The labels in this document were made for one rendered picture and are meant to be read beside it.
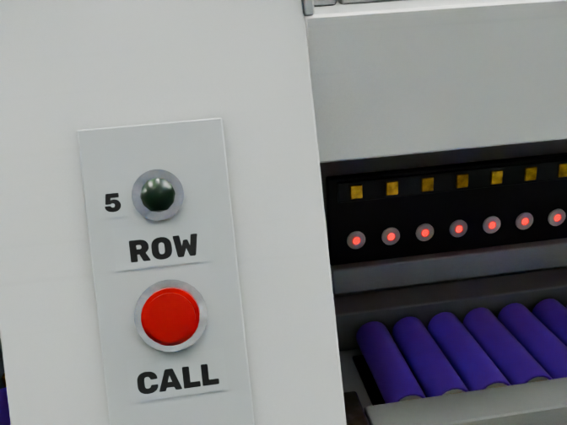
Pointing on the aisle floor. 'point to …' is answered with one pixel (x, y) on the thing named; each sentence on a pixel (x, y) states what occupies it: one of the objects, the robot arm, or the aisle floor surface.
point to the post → (264, 137)
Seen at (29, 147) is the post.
